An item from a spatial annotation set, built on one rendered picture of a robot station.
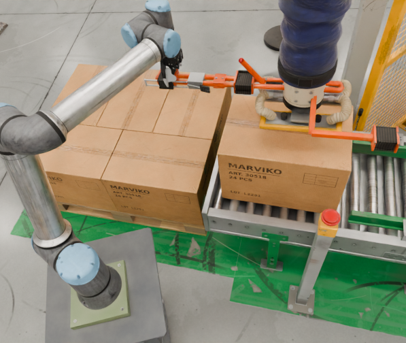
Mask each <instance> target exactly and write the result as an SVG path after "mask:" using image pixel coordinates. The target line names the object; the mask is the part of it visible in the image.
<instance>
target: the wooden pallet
mask: <svg viewBox="0 0 406 343"><path fill-rule="evenodd" d="M57 204H58V207H59V209H60V211H63V212H70V213H75V214H82V215H87V216H94V217H99V218H106V219H110V220H115V221H122V222H126V223H134V224H138V225H145V226H150V227H158V228H161V229H169V230H174V231H181V232H185V233H193V234H197V235H204V236H206V235H207V231H206V230H205V226H202V225H194V224H190V223H182V222H177V221H173V220H165V219H161V218H153V217H149V216H141V215H136V214H129V213H124V212H117V211H112V210H104V209H100V208H93V207H88V206H81V205H76V204H72V203H64V202H59V201H57Z"/></svg>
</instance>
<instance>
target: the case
mask: <svg viewBox="0 0 406 343"><path fill-rule="evenodd" d="M255 101H256V97H254V96H246V95H233V98H232V101H231V106H230V109H229V113H228V116H227V119H226V123H225V126H224V131H223V133H222V137H221V140H220V145H219V148H218V152H217V156H218V167H219V174H220V185H221V191H222V198H227V199H235V200H240V201H249V202H253V203H261V204H266V205H270V206H279V207H284V208H292V209H297V210H304V211H310V212H317V213H322V212H323V211H324V210H326V209H334V210H336V211H337V208H338V205H339V202H340V200H341V197H342V195H343V192H344V189H345V186H346V184H347V182H348V178H349V177H350V173H351V171H352V140H343V139H334V138H325V137H312V136H311V134H308V132H300V131H283V130H274V129H260V128H259V124H260V117H261V116H260V115H259V114H257V113H256V110H255ZM265 108H268V109H270V110H277V111H288V112H291V111H292V110H289V109H288V108H287V107H286V106H285V105H284V103H278V102H266V101H265ZM353 111H354V106H352V111H351V114H350V116H349V118H348V119H347V120H345V121H342V132H350V133H352V132H353ZM340 112H341V106H332V105H321V106H320V107H319V108H318V109H317V110H316V113H319V114H334V113H340Z"/></svg>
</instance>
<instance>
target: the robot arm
mask: <svg viewBox="0 0 406 343"><path fill-rule="evenodd" d="M145 8H146V9H145V10H144V11H143V12H142V13H140V14H139V15H137V16H136V17H134V18H133V19H132V20H130V21H129V22H128V23H126V24H125V25H124V26H123V27H122V28H121V35H122V38H123V40H124V41H125V43H126V44H127V45H128V46H129V47H130V48H132V49H131V50H129V51H128V52H127V53H126V54H124V55H122V56H121V57H120V58H119V59H117V60H116V61H114V62H113V63H112V64H111V65H109V66H108V67H106V68H105V69H104V70H103V71H101V72H100V73H98V74H97V75H96V76H94V77H93V78H91V79H90V80H89V81H88V82H86V83H85V84H83V85H82V86H81V87H79V88H78V89H77V90H75V91H74V92H72V94H70V95H69V96H67V97H66V98H64V99H63V100H62V101H60V102H59V103H58V104H56V105H55V106H54V107H53V108H51V109H49V110H48V111H43V110H39V111H38V112H36V113H35V114H33V115H31V116H27V115H26V114H24V113H22V112H21V111H20V110H18V109H17V108H16V107H15V106H13V105H10V104H8V103H0V157H1V160H2V161H3V164H4V165H5V168H6V170H7V172H8V174H9V176H10V178H11V181H12V183H13V185H14V187H15V189H16V192H17V194H18V196H19V198H20V200H21V202H22V204H23V206H24V208H25V210H26V212H27V215H28V217H29V219H30V221H31V224H32V226H33V228H34V232H33V235H32V237H31V245H32V247H33V249H34V251H35V252H36V253H37V254H38V255H39V256H40V257H41V258H42V259H43V260H44V261H45V262H46V263H47V264H48V265H49V266H50V267H51V268H52V269H53V270H54V271H55V272H56V273H57V274H58V275H59V276H60V277H61V278H62V279H63V280H64V281H65V282H66V283H67V284H69V285H70V286H71V287H72V288H73V289H74V290H75V291H76V292H77V294H78V299H79V301H80V302H81V303H82V304H83V305H84V306H85V307H86V308H88V309H91V310H100V309H103V308H106V307H108V306H109V305H110V304H112V303H113V302H114V301H115V300H116V298H117V297H118V296H119V294H120V291H121V288H122V280H121V277H120V274H119V273H118V272H117V271H116V270H115V269H114V268H113V267H111V266H108V265H106V264H104V262H103V261H102V260H101V258H100V257H99V256H98V254H97V253H96V252H95V250H94V249H93V248H91V247H90V246H88V245H86V244H84V243H83V242H82V241H81V240H79V239H78V238H77V237H76V236H75V234H74V232H73V229H72V227H71V224H70V222H69V221H68V220H66V219H64V218H63V217H62V214H61V211H60V209H59V207H58V204H57V202H56V199H55V196H54V193H53V191H52V188H51V186H50V183H49V180H48V177H47V175H46V172H45V169H44V167H43V164H42V162H41V159H40V157H39V154H42V153H45V152H49V151H51V150H54V149H55V148H58V147H59V146H60V145H62V144H63V143H64V142H66V141H67V134H68V132H70V131H71V130H72V129H74V128H75V127H76V126H78V125H79V124H80V123H81V122H82V121H84V120H85V119H86V118H88V117H89V116H90V115H91V114H92V113H94V112H95V111H97V110H98V109H99V108H100V107H101V106H102V105H104V104H105V103H107V102H108V101H109V100H110V99H111V98H113V97H114V96H115V95H117V94H118V93H119V92H120V91H122V90H123V89H124V88H126V87H127V86H128V85H129V84H130V83H132V82H133V81H134V80H136V79H137V78H138V77H140V75H142V74H143V73H144V72H146V71H147V70H149V68H151V67H152V66H153V65H155V64H156V63H158V62H159V61H160V71H161V74H162V77H163V81H164V83H165V84H166V86H167V87H169V82H172V81H176V79H177V78H176V76H174V75H173V74H172V73H171V69H179V66H182V64H181V62H182V59H183V58H184V57H183V53H181V52H182V49H181V48H180V47H181V38H180V35H179V34H178V33H177V32H176V31H175V29H174V26H173V19H172V15H171V8H170V5H169V2H168V0H147V1H146V3H145ZM166 66H168V67H169V68H166Z"/></svg>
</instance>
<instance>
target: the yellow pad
mask: <svg viewBox="0 0 406 343"><path fill-rule="evenodd" d="M272 111H274V112H275V113H276V117H275V119H274V120H269V119H267V118H265V117H264V116H261V117H260V124H259V128H260V129H274V130H283V131H300V132H308V131H309V123H303V122H290V121H291V114H292V112H288V111H277V110H272ZM330 115H331V114H319V113H316V122H315V130H323V131H340V132H342V121H341V122H340V121H339V122H337V123H335V124H333V125H329V124H328V123H327V121H326V117H327V116H330Z"/></svg>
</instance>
